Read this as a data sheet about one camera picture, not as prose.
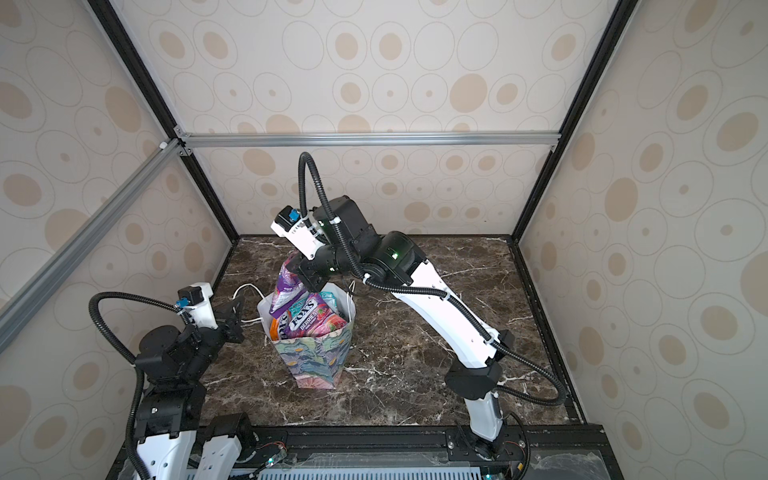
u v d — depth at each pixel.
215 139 0.91
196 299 0.55
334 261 0.49
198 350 0.54
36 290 0.54
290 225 0.48
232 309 0.65
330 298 0.80
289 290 0.61
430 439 0.75
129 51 0.73
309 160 0.39
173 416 0.46
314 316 0.73
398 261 0.42
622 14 0.68
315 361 0.72
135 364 0.45
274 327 0.74
